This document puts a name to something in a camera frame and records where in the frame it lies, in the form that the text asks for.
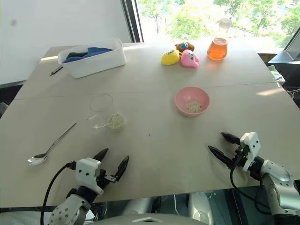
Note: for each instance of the black cloth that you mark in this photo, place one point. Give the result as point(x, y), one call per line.
point(76, 54)

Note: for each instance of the black pen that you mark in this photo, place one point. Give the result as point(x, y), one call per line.
point(56, 70)

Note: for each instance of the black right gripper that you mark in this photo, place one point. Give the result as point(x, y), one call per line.
point(239, 158)

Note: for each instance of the long silver metal spoon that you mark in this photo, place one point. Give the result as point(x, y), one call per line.
point(38, 159)

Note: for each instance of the pink plush toy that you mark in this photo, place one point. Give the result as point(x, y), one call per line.
point(188, 59)

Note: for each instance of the brown plush toy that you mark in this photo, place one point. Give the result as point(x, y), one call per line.
point(181, 47)

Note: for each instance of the clear glass cup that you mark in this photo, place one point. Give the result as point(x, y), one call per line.
point(98, 110)

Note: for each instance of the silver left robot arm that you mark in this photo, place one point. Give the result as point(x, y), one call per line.
point(68, 211)

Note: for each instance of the black window frame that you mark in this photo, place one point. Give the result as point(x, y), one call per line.
point(134, 21)

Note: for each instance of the blue cloth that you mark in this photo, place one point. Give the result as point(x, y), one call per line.
point(96, 52)

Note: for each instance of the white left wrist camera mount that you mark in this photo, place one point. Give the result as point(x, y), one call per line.
point(86, 172)

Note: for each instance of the pink plastic bowl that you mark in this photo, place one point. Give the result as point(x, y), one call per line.
point(182, 98)

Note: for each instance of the dark box with blue edge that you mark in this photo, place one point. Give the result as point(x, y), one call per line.
point(287, 57)

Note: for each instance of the silver robot body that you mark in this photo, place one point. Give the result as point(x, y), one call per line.
point(112, 219)

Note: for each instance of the white plastic bin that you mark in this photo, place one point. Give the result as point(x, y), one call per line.
point(93, 64)

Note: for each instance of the yellow plush toy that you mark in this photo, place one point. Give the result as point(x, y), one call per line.
point(170, 58)

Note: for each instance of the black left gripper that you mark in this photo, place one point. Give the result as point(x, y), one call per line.
point(103, 179)

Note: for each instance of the glass flask with orange liquid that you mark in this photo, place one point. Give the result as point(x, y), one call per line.
point(217, 50)

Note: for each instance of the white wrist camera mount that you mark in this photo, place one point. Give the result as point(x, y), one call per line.
point(86, 172)
point(252, 146)

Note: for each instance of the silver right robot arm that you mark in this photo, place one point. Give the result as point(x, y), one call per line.
point(279, 174)

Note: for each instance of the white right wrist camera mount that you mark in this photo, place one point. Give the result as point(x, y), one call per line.
point(252, 146)

